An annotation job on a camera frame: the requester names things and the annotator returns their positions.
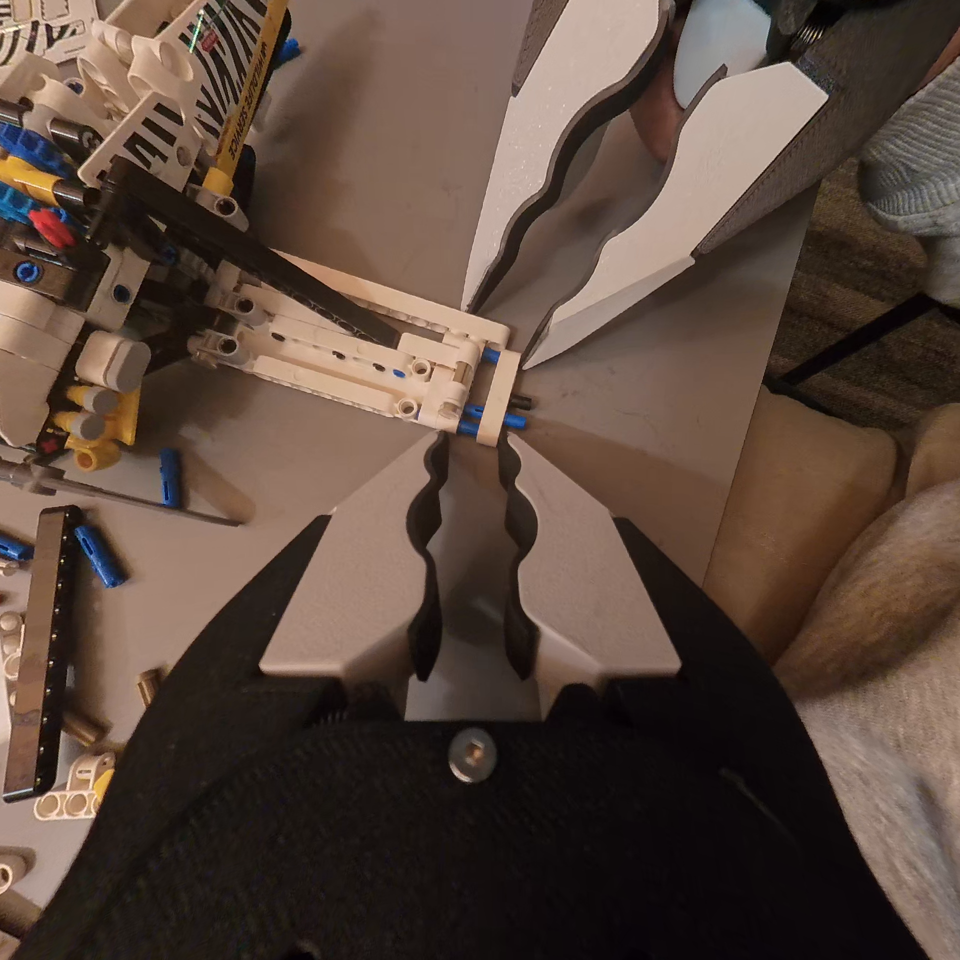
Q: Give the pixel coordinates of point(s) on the blue lego pin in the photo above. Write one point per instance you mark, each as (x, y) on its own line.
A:
(171, 478)
(99, 556)
(15, 546)

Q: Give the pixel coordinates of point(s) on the person's right hand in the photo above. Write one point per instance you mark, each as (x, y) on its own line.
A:
(660, 124)

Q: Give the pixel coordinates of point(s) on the black metal bar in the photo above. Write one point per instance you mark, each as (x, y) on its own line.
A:
(855, 339)

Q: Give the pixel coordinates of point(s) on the zebra striped lego helicopter model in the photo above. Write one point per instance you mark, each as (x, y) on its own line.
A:
(322, 360)

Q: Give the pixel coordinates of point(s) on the zebra print sticker sheet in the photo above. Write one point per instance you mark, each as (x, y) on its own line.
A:
(45, 26)

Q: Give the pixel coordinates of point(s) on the long black lego beam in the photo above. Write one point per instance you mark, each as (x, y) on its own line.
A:
(41, 660)

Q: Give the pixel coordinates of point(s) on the white three-hole lego connector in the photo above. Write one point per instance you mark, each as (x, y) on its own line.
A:
(67, 802)

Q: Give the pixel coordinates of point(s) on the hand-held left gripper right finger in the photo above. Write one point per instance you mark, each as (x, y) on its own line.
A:
(592, 600)

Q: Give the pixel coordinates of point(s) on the tan cushion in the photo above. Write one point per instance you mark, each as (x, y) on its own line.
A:
(787, 510)

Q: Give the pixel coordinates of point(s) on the short white lego beam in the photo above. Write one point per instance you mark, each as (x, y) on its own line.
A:
(501, 405)

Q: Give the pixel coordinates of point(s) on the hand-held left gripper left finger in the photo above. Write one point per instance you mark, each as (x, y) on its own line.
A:
(345, 600)

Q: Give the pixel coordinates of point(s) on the tan lego pin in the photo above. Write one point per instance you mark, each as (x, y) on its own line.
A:
(148, 684)
(84, 725)

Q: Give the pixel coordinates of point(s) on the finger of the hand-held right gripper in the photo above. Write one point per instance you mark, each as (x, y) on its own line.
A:
(570, 82)
(742, 150)

